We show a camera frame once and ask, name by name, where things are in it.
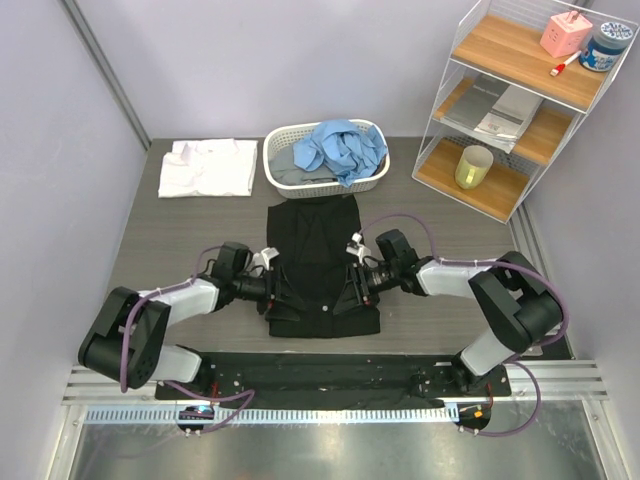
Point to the white plastic laundry basket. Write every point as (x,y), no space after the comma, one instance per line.
(284,138)

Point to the folded white shirt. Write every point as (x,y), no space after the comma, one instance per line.
(208,168)

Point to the white grey booklet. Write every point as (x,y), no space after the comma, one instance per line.
(509,118)

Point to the black long sleeve shirt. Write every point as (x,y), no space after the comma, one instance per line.
(311,236)

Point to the white wire wooden shelf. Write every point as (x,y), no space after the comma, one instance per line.
(520,79)

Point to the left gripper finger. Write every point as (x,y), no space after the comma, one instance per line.
(285,292)
(282,314)

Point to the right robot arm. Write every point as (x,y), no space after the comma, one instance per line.
(518,304)

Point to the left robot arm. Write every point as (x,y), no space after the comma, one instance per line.
(126,342)

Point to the blue crumpled shirt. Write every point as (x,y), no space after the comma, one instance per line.
(348,151)

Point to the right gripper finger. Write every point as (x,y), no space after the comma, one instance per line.
(348,290)
(346,304)

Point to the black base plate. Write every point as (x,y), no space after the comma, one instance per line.
(295,381)

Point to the aluminium frame rail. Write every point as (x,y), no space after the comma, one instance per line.
(557,380)

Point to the grey shirt in basket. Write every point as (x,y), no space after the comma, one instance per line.
(285,172)

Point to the white slotted cable duct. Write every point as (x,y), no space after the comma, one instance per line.
(195,414)

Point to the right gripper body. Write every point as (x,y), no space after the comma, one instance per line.
(363,284)

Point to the yellow translucent cup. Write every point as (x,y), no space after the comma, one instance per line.
(473,166)

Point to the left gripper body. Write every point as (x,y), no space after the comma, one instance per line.
(270,289)

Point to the pink cube power strip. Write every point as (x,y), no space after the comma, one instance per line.
(565,33)

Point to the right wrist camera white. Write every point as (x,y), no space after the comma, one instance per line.
(357,248)

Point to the blue patterned jar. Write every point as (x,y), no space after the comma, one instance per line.
(605,46)

